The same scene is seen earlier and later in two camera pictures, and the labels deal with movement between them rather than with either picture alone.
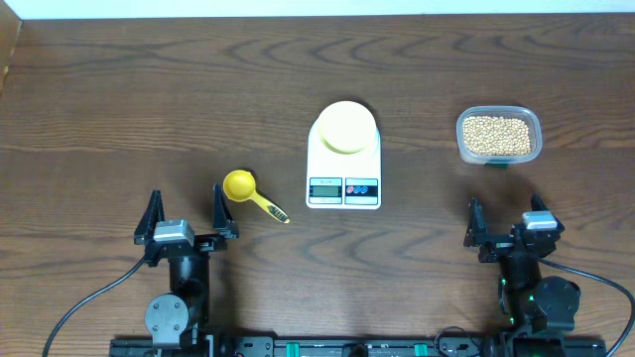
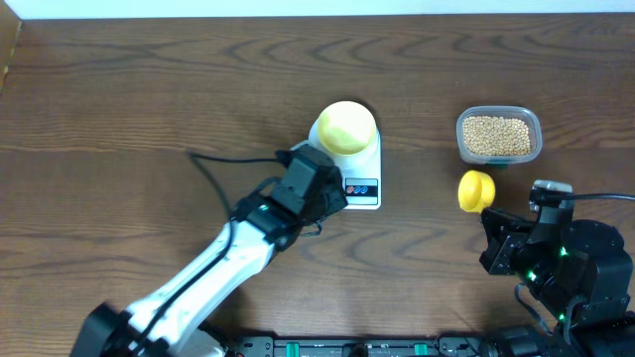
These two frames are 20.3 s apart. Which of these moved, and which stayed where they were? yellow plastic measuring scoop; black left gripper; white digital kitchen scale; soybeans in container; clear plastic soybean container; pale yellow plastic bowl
Moved: yellow plastic measuring scoop; black left gripper
Stayed: soybeans in container; white digital kitchen scale; clear plastic soybean container; pale yellow plastic bowl
